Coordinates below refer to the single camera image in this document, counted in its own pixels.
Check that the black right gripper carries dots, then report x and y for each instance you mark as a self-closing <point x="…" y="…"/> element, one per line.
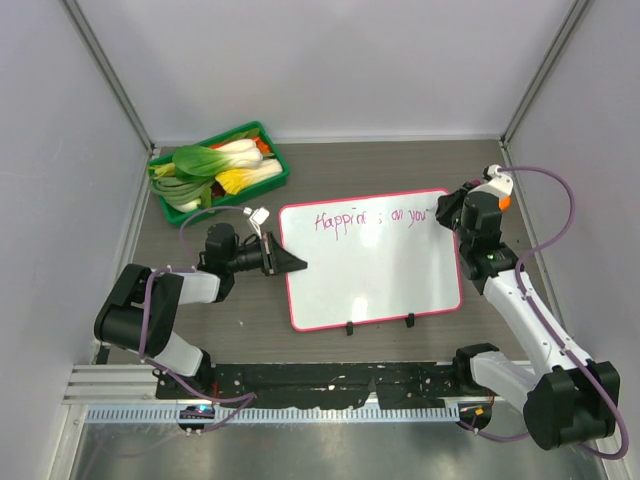
<point x="449" y="203"/>

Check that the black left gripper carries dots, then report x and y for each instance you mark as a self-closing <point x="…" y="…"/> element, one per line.
<point x="283" y="262"/>

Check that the pink framed whiteboard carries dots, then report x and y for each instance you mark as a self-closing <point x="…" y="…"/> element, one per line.
<point x="369" y="259"/>

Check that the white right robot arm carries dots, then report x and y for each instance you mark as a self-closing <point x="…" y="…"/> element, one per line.
<point x="565" y="397"/>

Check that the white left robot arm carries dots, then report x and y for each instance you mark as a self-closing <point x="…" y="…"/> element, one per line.
<point x="140" y="311"/>

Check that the orange tangerine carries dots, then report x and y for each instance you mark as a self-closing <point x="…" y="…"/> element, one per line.
<point x="505" y="203"/>

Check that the yellow white napa cabbage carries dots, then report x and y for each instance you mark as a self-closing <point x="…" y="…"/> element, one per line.
<point x="236" y="180"/>

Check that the green scallion bunch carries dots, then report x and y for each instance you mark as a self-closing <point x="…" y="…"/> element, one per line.
<point x="182" y="196"/>

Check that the green bok choy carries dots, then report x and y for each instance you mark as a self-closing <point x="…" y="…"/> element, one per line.
<point x="206" y="162"/>

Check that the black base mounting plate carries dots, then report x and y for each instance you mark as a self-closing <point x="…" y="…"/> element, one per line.
<point x="336" y="386"/>

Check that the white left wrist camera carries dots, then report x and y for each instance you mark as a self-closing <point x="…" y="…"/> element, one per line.
<point x="256" y="218"/>

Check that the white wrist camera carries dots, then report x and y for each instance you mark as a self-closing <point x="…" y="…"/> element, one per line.
<point x="496" y="182"/>
<point x="256" y="218"/>

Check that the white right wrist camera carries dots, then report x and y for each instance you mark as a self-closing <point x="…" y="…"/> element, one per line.
<point x="496" y="182"/>

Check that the metal wire whiteboard stand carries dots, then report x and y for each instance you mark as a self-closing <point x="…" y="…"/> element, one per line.
<point x="409" y="320"/>

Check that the white slotted cable duct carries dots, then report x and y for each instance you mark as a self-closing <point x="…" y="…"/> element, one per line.
<point x="183" y="414"/>

